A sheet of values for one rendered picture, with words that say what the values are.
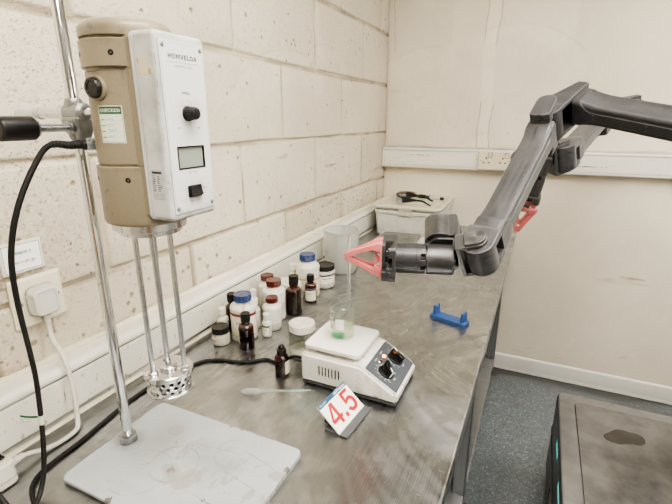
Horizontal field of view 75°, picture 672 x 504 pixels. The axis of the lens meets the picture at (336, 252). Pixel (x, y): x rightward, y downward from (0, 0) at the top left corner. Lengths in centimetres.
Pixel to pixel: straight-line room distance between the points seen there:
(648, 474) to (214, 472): 116
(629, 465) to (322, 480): 101
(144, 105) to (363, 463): 59
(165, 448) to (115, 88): 54
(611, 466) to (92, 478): 125
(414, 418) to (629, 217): 166
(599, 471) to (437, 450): 75
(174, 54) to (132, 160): 12
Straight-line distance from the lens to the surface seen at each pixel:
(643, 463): 157
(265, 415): 86
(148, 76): 53
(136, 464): 80
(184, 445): 81
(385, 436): 81
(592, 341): 248
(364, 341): 90
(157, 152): 53
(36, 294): 87
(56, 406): 93
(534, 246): 231
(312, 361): 89
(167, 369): 68
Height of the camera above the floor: 126
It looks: 17 degrees down
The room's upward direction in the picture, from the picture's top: straight up
